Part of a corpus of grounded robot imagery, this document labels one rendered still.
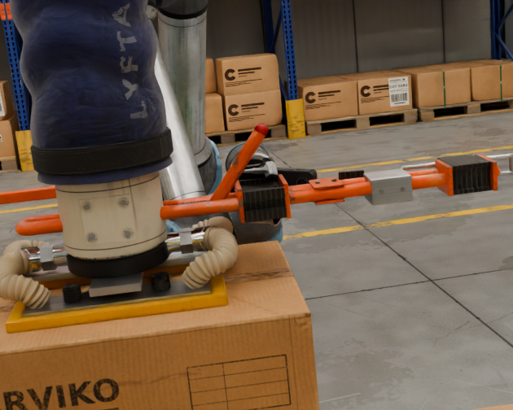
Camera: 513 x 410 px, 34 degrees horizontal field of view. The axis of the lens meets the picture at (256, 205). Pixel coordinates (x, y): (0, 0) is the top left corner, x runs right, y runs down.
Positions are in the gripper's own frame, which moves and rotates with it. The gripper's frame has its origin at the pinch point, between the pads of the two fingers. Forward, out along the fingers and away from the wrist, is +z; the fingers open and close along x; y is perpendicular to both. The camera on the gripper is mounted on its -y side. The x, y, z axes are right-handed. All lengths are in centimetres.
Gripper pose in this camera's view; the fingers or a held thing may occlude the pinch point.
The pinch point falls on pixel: (277, 197)
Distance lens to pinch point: 141.9
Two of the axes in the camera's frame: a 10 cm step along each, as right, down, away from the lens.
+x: -0.9, -9.7, -2.3
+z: 0.9, 2.2, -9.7
